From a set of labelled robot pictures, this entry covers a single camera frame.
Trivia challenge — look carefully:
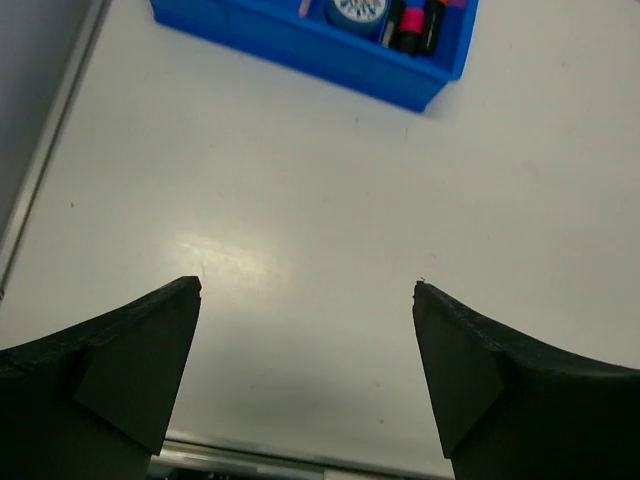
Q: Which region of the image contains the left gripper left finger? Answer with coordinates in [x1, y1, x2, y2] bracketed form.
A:
[1, 276, 201, 479]

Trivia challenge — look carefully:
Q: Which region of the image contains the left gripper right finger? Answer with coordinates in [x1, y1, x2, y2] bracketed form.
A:
[412, 281, 639, 479]

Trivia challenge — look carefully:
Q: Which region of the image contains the pink cap highlighter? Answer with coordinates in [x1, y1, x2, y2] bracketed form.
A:
[397, 0, 426, 56]

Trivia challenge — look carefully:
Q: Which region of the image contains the orange cap highlighter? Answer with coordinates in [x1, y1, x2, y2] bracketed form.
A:
[418, 0, 447, 57]

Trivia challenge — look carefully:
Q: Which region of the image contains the blue compartment bin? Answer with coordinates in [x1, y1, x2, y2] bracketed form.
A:
[151, 0, 477, 112]

